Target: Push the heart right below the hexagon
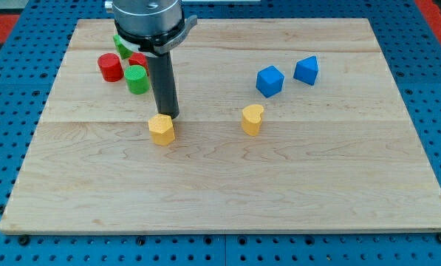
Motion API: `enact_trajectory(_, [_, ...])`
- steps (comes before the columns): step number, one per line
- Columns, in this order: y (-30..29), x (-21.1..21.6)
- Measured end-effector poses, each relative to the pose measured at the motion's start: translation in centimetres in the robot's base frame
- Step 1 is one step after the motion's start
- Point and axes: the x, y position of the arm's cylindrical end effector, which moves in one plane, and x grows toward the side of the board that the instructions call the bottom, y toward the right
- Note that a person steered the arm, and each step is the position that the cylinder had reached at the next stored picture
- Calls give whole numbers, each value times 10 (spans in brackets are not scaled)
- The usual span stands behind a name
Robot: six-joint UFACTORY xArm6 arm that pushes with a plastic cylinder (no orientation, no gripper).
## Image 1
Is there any yellow heart block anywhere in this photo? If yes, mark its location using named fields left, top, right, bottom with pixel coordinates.
left=242, top=104, right=264, bottom=136

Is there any wooden board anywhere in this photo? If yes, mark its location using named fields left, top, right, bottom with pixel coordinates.
left=0, top=18, right=441, bottom=235

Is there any green cylinder block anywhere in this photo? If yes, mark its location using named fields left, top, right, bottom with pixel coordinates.
left=124, top=65, right=150, bottom=95

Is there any blue triangular block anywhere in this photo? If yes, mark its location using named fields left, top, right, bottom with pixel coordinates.
left=293, top=55, right=319, bottom=86

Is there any yellow hexagon block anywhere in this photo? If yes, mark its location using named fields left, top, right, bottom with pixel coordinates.
left=148, top=114, right=175, bottom=146

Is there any red block behind rod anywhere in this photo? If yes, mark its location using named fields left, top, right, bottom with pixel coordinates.
left=129, top=52, right=149, bottom=75

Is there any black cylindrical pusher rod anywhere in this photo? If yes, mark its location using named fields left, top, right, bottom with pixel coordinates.
left=147, top=52, right=180, bottom=119

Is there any red cylinder block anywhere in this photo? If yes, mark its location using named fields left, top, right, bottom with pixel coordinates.
left=98, top=53, right=123, bottom=82

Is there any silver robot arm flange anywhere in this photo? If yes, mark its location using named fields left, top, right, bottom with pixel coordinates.
left=104, top=0, right=198, bottom=57

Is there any green block behind arm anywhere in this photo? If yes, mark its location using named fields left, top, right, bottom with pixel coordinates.
left=112, top=35, right=133, bottom=59

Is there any blue cube block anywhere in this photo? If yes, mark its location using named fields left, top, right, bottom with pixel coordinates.
left=256, top=66, right=284, bottom=98

